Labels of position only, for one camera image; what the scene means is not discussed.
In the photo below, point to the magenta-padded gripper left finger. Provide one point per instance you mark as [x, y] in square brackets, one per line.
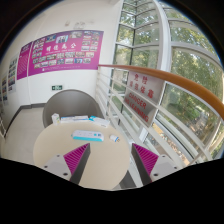
[78, 158]

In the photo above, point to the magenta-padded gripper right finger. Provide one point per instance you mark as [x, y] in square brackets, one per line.
[146, 159]

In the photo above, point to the small white charger block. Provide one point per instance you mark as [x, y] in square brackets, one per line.
[114, 138]

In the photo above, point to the white and teal power strip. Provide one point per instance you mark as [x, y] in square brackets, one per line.
[86, 135]

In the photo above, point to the white and teal flat box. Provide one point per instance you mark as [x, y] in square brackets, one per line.
[100, 121]

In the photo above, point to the small white upright box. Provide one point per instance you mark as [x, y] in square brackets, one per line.
[55, 119]

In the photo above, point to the clear red-lettered warning sign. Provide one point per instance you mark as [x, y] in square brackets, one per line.
[141, 96]

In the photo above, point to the green exit sign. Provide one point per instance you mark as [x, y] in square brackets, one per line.
[57, 88]

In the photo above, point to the white railing with wooden handrail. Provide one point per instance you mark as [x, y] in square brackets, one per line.
[166, 76]

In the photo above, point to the white-framed glass window wall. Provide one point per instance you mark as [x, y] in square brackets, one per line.
[190, 63]

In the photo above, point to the white photo wall panels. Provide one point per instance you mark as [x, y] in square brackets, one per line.
[11, 75]

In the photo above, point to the large magenta photo wall board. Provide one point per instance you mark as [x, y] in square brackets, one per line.
[66, 51]

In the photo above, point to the narrow magenta wall board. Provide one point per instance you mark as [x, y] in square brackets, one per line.
[24, 61]

